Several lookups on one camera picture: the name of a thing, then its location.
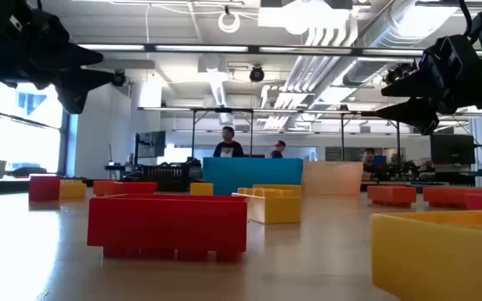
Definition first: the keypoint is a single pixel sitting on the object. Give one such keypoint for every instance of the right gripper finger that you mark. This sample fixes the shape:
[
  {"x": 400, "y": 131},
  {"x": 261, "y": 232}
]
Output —
[
  {"x": 421, "y": 115},
  {"x": 416, "y": 85}
]

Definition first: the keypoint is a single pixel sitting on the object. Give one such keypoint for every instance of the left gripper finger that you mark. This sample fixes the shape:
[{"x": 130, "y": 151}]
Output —
[
  {"x": 73, "y": 56},
  {"x": 75, "y": 90}
]

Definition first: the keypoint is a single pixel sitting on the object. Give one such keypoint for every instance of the orange toy brick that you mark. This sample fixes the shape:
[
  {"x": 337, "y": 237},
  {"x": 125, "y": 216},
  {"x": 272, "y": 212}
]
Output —
[
  {"x": 391, "y": 195},
  {"x": 444, "y": 196}
]

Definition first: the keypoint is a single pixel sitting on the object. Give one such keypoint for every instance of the red two-by-four toy brick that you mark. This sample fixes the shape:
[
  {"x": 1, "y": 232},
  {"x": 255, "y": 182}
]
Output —
[
  {"x": 165, "y": 226},
  {"x": 138, "y": 188}
]

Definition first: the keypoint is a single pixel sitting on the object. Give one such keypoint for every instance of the yellow-orange two-by-four toy brick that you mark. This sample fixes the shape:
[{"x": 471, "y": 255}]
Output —
[{"x": 433, "y": 259}]

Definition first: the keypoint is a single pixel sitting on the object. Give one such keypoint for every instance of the yellow two-by-four toy brick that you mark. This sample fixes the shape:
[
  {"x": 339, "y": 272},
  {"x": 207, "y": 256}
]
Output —
[{"x": 276, "y": 211}]

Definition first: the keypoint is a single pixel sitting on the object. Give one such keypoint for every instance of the black computer monitor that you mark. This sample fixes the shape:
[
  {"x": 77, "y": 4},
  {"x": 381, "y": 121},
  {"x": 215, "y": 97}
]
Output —
[
  {"x": 153, "y": 144},
  {"x": 452, "y": 149}
]

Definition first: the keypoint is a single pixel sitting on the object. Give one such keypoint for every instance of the orange translucent plastic bin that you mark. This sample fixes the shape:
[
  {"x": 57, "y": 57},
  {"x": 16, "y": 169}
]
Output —
[{"x": 333, "y": 180}]

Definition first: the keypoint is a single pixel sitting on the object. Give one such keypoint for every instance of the pale green cup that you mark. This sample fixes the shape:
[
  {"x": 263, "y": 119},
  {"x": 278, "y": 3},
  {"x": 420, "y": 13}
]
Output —
[{"x": 0, "y": 169}]

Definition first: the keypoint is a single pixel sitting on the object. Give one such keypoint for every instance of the black mesh basket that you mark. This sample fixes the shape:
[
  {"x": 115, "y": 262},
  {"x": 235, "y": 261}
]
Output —
[{"x": 165, "y": 179}]

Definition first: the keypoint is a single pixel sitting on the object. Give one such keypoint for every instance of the small yellow toy brick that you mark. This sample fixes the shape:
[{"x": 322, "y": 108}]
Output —
[{"x": 201, "y": 189}]

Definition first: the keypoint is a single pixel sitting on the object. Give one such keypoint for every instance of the black overhead light bar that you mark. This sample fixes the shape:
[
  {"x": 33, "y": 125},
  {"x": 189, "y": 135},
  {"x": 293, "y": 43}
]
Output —
[{"x": 253, "y": 49}]

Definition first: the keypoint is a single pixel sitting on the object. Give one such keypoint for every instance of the blue plastic bin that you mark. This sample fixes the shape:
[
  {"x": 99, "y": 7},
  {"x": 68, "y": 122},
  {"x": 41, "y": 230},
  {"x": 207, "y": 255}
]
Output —
[{"x": 249, "y": 175}]

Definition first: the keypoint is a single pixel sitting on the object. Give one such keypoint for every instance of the black ceiling-mounted camera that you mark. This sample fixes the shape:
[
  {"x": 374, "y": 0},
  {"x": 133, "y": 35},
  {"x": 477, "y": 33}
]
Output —
[
  {"x": 396, "y": 75},
  {"x": 257, "y": 74},
  {"x": 119, "y": 78}
]

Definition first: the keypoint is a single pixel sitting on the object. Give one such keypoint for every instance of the black background rig frame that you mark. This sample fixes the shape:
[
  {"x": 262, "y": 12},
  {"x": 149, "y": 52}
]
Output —
[
  {"x": 224, "y": 110},
  {"x": 398, "y": 142}
]

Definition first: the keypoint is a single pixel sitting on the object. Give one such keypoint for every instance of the silver ventilation duct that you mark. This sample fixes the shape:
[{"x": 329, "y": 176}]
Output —
[{"x": 364, "y": 69}]

